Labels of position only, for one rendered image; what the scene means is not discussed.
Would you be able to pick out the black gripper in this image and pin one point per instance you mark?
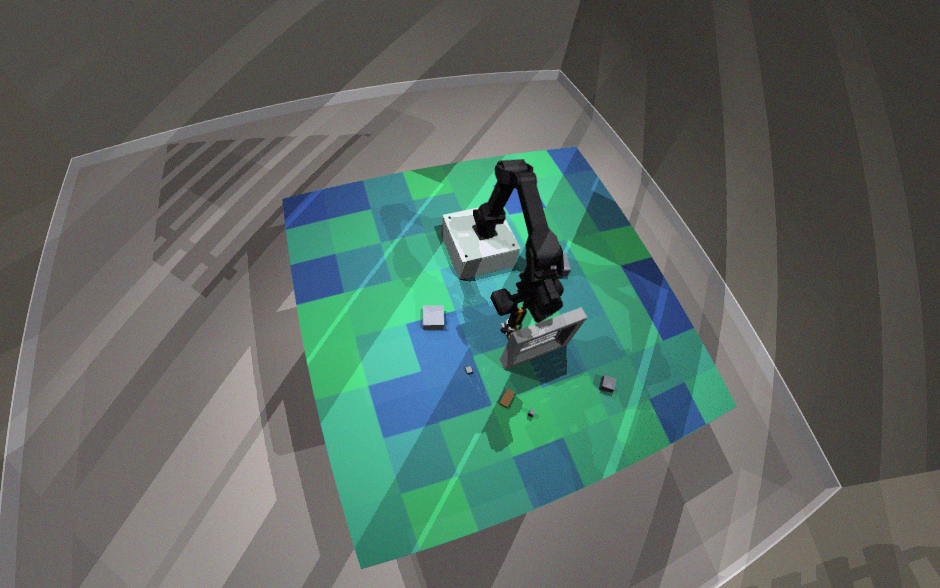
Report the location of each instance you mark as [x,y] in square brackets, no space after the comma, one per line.
[505,303]

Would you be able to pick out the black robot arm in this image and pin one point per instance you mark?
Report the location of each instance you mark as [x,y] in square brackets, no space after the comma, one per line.
[542,246]

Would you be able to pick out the brown flat block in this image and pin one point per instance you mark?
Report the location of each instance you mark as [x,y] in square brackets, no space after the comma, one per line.
[506,399]

